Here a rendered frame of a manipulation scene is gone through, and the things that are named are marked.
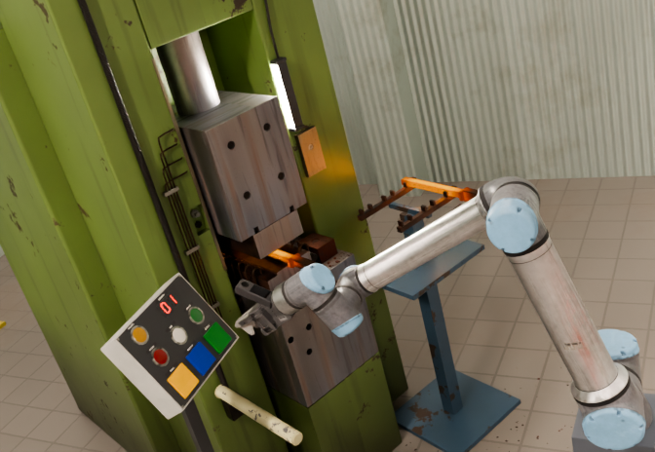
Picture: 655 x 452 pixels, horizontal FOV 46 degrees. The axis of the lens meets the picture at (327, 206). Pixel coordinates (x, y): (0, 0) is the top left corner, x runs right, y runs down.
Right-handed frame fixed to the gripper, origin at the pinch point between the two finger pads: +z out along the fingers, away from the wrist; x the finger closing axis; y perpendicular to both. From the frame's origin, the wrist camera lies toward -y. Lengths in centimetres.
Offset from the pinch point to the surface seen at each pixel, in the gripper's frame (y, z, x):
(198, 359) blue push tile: 0.3, 10.3, -11.6
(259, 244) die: -9.1, 5.6, 36.5
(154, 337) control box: -13.6, 11.0, -16.8
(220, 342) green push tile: 2.3, 10.3, -0.8
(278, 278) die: 4.6, 12.1, 39.3
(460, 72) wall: 19, 24, 309
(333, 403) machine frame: 57, 34, 40
